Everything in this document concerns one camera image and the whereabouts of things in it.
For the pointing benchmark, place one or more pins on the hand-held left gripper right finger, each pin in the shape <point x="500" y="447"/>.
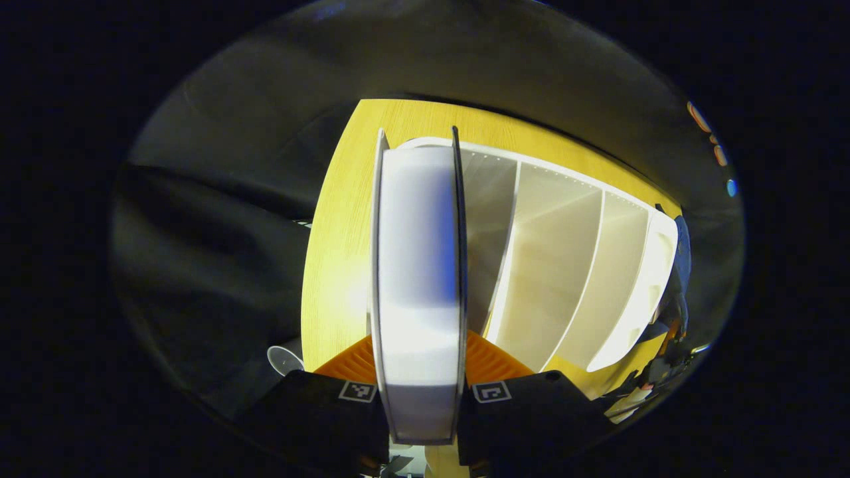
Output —
<point x="524" y="418"/>

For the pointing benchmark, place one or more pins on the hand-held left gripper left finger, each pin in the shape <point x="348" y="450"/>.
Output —
<point x="312" y="418"/>

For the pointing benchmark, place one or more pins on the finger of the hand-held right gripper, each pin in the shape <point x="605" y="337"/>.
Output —
<point x="671" y="358"/>

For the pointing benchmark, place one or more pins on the blue schoolbag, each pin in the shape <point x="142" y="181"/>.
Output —
<point x="682" y="252"/>

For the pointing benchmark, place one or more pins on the white plastic bookshelf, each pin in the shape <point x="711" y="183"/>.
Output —
<point x="551" y="265"/>

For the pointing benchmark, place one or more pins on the black cover book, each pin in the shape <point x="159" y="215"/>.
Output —
<point x="418" y="265"/>

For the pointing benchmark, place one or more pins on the white round object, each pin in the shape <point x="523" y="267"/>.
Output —
<point x="284" y="362"/>

